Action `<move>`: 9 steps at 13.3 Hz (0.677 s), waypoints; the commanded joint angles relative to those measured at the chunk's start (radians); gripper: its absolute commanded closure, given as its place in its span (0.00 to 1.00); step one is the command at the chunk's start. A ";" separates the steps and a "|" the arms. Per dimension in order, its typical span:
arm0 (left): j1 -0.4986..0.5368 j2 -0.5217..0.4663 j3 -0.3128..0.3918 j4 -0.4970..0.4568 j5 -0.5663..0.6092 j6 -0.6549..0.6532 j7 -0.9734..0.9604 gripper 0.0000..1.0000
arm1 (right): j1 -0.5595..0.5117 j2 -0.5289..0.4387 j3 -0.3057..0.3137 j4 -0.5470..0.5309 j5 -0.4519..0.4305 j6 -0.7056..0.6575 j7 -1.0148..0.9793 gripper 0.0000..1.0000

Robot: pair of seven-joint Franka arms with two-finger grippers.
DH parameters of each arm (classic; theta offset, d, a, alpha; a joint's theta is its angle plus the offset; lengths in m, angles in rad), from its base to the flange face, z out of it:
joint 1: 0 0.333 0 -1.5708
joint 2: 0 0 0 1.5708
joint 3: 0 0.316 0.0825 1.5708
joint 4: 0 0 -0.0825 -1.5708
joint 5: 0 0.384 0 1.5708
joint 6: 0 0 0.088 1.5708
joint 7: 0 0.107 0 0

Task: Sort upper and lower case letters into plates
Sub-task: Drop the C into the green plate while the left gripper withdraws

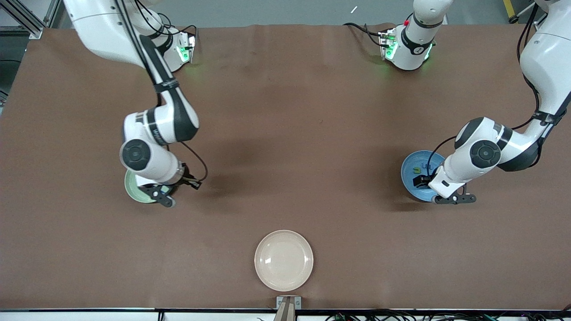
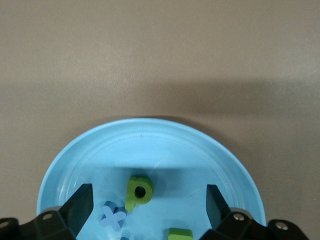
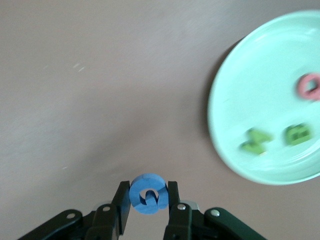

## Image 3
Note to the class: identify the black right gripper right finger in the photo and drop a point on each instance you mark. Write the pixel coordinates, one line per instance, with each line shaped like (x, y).
(180, 222)

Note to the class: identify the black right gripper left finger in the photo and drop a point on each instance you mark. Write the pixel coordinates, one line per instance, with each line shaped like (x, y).
(105, 222)

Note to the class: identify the blue letter G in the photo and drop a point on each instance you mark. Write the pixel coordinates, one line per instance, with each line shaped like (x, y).
(136, 197)

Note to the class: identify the green letter N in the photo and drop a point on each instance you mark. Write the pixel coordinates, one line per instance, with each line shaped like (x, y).
(255, 141)

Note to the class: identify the green letter B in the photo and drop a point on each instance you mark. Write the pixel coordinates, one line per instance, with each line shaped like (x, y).
(287, 136)

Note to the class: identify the red letter Q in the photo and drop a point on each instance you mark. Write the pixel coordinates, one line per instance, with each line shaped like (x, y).
(301, 87)

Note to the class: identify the brown table cover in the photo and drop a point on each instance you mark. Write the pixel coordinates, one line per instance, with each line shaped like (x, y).
(100, 75)

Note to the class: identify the light green plate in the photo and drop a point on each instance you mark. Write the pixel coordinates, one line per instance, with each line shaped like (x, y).
(250, 87)

